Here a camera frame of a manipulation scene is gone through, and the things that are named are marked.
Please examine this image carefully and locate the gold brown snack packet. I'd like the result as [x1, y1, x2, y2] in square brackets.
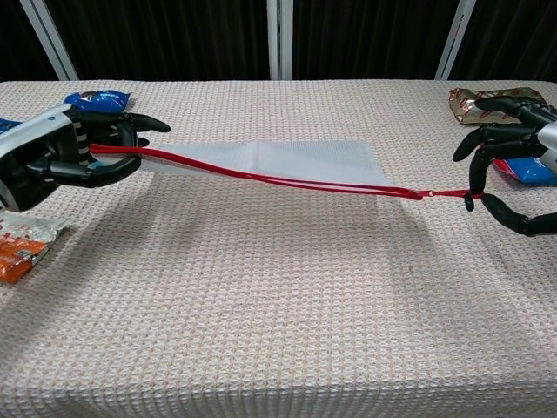
[448, 86, 552, 126]

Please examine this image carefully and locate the small red object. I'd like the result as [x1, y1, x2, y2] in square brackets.
[419, 187, 485, 213]

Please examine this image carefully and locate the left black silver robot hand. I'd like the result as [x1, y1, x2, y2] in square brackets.
[0, 103, 171, 213]

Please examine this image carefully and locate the blue red biscuit packet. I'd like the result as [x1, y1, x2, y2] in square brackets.
[492, 157, 557, 187]

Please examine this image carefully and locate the orange white snack packet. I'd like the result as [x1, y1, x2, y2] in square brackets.
[0, 212, 70, 285]

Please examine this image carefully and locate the white frame post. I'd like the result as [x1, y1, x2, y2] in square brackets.
[434, 0, 478, 81]
[266, 0, 294, 81]
[19, 0, 80, 82]

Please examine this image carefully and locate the beige woven tablecloth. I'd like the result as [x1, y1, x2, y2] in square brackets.
[0, 79, 557, 418]

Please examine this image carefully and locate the black curtain panel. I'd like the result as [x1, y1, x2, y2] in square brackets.
[291, 0, 462, 81]
[44, 0, 271, 82]
[0, 0, 60, 83]
[449, 0, 557, 82]

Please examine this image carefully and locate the small blue Oreo packet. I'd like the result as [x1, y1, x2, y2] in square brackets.
[64, 90, 133, 115]

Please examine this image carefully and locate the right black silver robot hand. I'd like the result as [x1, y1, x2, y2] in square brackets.
[452, 96, 557, 238]

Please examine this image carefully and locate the clear zipper pouch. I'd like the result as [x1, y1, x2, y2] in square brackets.
[89, 138, 426, 201]

